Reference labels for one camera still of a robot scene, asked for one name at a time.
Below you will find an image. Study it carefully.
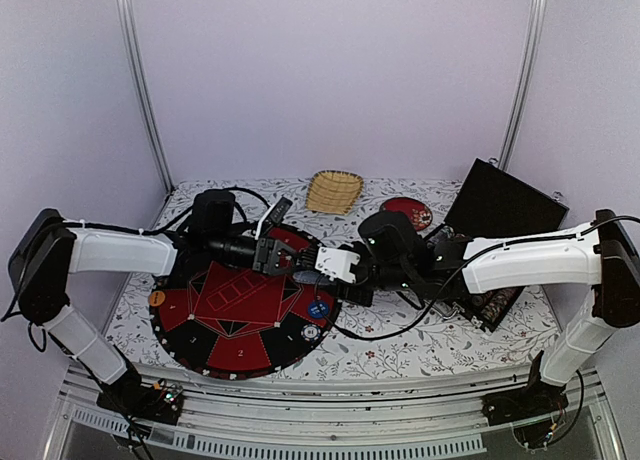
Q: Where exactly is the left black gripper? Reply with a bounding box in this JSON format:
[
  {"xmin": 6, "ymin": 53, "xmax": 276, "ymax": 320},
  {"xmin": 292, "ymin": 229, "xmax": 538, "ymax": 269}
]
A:
[{"xmin": 208, "ymin": 232, "xmax": 309, "ymax": 277}]

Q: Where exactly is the blue small blind chip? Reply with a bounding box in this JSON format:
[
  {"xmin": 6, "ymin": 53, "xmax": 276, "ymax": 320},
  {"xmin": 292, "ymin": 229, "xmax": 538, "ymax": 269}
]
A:
[{"xmin": 308, "ymin": 301, "xmax": 330, "ymax": 319}]

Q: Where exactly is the blue white ten chip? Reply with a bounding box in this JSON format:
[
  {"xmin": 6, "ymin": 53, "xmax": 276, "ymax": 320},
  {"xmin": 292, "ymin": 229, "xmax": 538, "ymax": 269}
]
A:
[{"xmin": 301, "ymin": 324, "xmax": 322, "ymax": 342}]

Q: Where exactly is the orange dealer button chip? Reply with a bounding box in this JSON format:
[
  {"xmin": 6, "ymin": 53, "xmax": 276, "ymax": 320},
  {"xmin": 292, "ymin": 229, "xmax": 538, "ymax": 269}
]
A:
[{"xmin": 148, "ymin": 290, "xmax": 166, "ymax": 308}]

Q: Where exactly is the blue checkered card deck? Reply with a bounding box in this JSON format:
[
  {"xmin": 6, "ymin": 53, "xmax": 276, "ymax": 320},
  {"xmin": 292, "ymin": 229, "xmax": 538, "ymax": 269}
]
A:
[{"xmin": 293, "ymin": 270, "xmax": 333, "ymax": 286}]

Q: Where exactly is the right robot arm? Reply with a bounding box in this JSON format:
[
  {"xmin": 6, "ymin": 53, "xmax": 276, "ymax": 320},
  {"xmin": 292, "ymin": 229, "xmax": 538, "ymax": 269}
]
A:
[{"xmin": 312, "ymin": 210, "xmax": 639, "ymax": 419}]

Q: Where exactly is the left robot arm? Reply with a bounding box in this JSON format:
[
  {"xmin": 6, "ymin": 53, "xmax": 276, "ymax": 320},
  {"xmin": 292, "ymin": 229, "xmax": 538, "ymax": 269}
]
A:
[{"xmin": 8, "ymin": 189, "xmax": 324, "ymax": 414}]

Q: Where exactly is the round red black poker mat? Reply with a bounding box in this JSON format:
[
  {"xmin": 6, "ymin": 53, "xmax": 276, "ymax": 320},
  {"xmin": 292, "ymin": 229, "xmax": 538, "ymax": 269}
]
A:
[{"xmin": 149, "ymin": 220, "xmax": 344, "ymax": 381}]

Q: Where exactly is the woven bamboo basket tray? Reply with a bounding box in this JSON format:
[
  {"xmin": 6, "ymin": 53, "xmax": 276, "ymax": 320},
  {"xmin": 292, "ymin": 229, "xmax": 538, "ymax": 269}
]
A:
[{"xmin": 305, "ymin": 170, "xmax": 364, "ymax": 215}]

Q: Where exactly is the red floral round plate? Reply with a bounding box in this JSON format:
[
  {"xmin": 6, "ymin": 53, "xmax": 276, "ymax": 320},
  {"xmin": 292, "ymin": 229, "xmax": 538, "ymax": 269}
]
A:
[{"xmin": 379, "ymin": 197, "xmax": 433, "ymax": 231}]

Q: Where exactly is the black poker chip case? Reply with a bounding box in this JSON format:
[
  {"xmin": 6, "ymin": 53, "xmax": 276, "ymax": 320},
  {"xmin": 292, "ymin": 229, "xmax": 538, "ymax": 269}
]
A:
[{"xmin": 426, "ymin": 159, "xmax": 569, "ymax": 332}]

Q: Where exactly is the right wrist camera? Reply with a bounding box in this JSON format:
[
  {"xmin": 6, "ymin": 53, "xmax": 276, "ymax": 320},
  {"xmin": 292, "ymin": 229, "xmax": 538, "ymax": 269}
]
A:
[{"xmin": 314, "ymin": 247, "xmax": 360, "ymax": 284}]

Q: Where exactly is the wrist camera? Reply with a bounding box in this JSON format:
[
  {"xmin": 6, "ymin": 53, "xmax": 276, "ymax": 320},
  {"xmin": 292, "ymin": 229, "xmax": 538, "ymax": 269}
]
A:
[
  {"xmin": 314, "ymin": 247, "xmax": 360, "ymax": 284},
  {"xmin": 254, "ymin": 197, "xmax": 293, "ymax": 240}
]

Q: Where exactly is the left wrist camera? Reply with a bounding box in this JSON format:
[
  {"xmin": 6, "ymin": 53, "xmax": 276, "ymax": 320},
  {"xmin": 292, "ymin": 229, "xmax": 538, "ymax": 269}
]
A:
[{"xmin": 254, "ymin": 197, "xmax": 293, "ymax": 240}]

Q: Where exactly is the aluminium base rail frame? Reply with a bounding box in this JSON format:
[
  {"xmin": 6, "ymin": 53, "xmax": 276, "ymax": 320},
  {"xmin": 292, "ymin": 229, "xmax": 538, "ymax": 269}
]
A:
[{"xmin": 42, "ymin": 364, "xmax": 626, "ymax": 460}]

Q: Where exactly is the left aluminium corner post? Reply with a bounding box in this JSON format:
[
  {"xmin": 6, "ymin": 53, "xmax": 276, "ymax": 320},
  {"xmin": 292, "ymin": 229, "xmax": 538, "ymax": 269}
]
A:
[{"xmin": 116, "ymin": 0, "xmax": 175, "ymax": 194}]

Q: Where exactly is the aluminium corner post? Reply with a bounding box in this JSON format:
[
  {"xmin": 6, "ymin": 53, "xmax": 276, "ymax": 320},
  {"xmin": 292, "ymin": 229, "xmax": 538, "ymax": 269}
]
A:
[
  {"xmin": 116, "ymin": 0, "xmax": 175, "ymax": 194},
  {"xmin": 497, "ymin": 0, "xmax": 547, "ymax": 171}
]

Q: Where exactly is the right aluminium corner post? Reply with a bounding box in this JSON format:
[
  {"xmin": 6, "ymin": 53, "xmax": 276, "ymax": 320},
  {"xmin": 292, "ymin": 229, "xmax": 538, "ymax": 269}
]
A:
[{"xmin": 497, "ymin": 0, "xmax": 547, "ymax": 171}]

